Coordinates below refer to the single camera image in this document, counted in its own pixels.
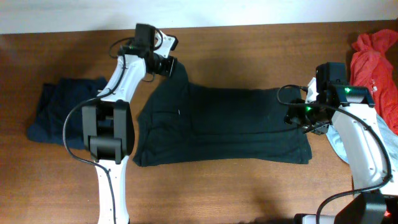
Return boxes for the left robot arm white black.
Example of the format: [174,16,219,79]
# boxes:
[81,24,178,223]

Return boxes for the folded navy blue garment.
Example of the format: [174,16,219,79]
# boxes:
[27,77,108,145]

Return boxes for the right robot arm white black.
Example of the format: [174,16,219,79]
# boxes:
[284,62,397,224]

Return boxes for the red t-shirt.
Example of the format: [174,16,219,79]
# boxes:
[350,29,397,134]

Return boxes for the light blue grey garment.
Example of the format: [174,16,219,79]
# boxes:
[326,115,397,167]

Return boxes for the black t-shirt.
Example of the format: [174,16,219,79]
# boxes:
[133,63,312,167]

